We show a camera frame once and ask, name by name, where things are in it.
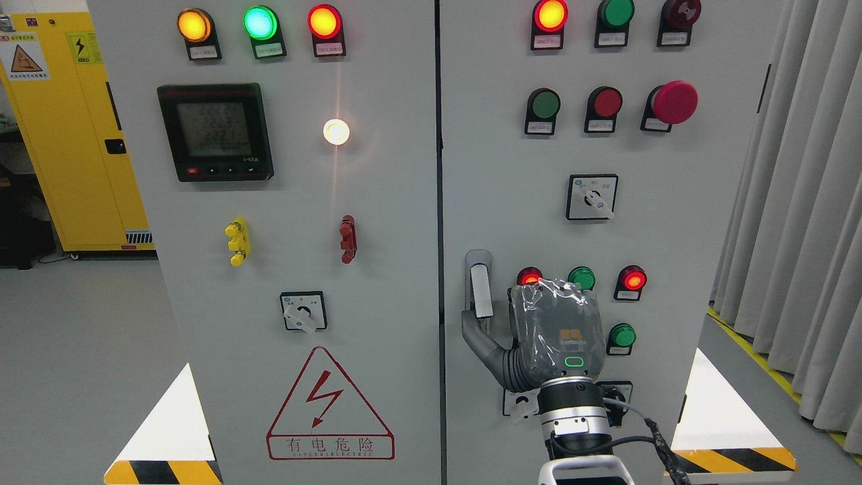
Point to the grey robotic right hand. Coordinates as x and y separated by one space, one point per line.
558 331

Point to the silver door handle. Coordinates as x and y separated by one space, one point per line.
478 295

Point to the grey right cabinet door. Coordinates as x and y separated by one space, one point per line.
506 192

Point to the grey cabinet door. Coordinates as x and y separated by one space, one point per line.
506 192
382 308

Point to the grey left cabinet door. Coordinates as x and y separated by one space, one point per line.
382 308

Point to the green indicator middle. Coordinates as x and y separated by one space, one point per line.
582 276

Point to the red lit indicator middle left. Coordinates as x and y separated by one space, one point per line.
528 275

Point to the green push button lower right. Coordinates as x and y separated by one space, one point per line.
621 339

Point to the green push button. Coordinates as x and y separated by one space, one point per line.
542 108
621 339

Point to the red lit indicator middle right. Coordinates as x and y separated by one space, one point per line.
630 283

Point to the green push button upper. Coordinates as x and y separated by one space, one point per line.
542 108

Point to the red terminal connector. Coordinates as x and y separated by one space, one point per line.
349 245

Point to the red push button upper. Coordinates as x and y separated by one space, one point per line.
602 108

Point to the grey curtain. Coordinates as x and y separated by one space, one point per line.
790 276

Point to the red lightning warning sticker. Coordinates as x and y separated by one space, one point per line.
326 417

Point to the red emergency stop button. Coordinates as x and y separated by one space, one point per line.
669 104

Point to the white lit indicator light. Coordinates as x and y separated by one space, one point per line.
336 131

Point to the red lit top indicator right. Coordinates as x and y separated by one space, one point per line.
547 26

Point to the green top indicator light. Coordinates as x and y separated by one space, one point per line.
612 25

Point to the yellow terminal connector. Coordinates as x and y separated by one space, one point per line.
239 243

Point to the dark red buzzer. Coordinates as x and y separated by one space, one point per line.
676 22

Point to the red lit indicator light left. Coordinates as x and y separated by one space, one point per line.
326 29

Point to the black digital power meter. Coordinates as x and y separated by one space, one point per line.
217 132

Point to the green lit indicator light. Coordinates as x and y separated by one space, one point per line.
263 29

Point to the yellow indicator light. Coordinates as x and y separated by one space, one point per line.
199 33

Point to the yellow safety cabinet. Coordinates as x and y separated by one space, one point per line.
55 76

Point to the lower white rotary switch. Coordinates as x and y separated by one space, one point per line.
519 406

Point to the black key selector switch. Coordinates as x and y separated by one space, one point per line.
616 390

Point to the upper right rotary switch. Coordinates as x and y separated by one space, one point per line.
591 197

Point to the left door rotary switch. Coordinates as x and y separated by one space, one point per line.
304 311

